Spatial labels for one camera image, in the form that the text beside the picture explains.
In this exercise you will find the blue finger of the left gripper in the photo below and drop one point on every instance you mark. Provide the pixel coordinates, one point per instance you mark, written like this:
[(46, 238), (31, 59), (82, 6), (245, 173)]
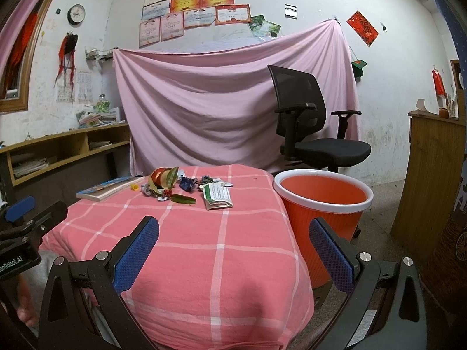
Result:
[(18, 210)]

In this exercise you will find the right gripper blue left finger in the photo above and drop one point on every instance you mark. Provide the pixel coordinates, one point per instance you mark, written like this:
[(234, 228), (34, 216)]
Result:
[(66, 321)]

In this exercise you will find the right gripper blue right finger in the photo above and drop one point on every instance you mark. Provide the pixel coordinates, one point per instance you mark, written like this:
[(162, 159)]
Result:
[(400, 320)]

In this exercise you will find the dark blue patterned wrapper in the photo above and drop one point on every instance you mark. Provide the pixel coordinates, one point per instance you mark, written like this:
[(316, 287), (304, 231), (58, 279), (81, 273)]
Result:
[(188, 184)]

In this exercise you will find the white Dikang medicine sachet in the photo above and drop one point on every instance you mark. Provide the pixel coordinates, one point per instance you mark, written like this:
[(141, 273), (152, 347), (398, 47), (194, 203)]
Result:
[(216, 196)]

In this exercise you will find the orange trash bin white rim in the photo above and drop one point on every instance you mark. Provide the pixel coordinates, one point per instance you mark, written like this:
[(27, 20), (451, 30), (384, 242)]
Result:
[(308, 194)]

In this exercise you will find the person's left hand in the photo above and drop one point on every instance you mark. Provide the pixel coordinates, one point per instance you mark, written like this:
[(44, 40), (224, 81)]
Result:
[(29, 295)]

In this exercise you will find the blue cartoon cover book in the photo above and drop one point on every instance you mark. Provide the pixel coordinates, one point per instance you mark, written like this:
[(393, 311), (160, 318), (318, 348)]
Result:
[(107, 189)]

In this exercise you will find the stack of books on shelf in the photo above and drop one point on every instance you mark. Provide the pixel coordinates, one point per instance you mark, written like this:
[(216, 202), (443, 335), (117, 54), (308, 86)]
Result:
[(88, 119)]

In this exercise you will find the green candy jar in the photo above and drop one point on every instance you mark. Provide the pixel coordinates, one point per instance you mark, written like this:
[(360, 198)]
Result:
[(102, 105)]

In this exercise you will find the pink plaid tablecloth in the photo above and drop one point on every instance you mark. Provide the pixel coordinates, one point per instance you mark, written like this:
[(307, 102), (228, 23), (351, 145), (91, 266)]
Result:
[(216, 279)]

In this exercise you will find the green leaf with red berries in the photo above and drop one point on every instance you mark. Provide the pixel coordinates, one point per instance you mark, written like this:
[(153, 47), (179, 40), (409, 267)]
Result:
[(173, 193)]

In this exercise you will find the crumpled blue green packet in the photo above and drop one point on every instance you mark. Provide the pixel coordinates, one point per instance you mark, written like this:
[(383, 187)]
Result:
[(207, 180)]

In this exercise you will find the wooden cabinet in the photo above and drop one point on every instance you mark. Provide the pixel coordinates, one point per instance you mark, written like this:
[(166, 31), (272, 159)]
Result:
[(436, 156)]

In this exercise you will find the pink hanging bedsheet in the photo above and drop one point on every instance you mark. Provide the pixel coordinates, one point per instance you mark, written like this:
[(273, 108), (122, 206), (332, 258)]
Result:
[(219, 107)]

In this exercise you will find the black mesh office chair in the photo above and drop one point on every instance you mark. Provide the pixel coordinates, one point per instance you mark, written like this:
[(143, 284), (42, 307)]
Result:
[(301, 112)]

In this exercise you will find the green photo cards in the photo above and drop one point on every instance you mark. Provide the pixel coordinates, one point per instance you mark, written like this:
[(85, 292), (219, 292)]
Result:
[(260, 27)]

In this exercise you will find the red diamond paper decoration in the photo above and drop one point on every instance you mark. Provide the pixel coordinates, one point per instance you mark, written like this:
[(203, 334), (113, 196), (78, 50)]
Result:
[(363, 28)]

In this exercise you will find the wooden wall shelf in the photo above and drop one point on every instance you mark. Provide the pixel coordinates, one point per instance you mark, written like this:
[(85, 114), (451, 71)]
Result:
[(27, 160)]

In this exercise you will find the red tassel wall ornament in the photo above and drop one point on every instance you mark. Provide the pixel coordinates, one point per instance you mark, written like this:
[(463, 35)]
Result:
[(66, 57)]

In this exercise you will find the round wall clock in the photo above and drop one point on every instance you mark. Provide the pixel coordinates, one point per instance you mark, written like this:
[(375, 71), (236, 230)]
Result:
[(76, 14)]

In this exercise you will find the wall certificate bottom left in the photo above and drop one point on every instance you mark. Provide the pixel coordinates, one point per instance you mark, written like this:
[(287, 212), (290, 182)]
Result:
[(149, 32)]

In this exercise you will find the wall certificate red framed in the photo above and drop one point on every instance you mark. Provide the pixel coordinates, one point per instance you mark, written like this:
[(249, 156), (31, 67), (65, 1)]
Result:
[(232, 14)]

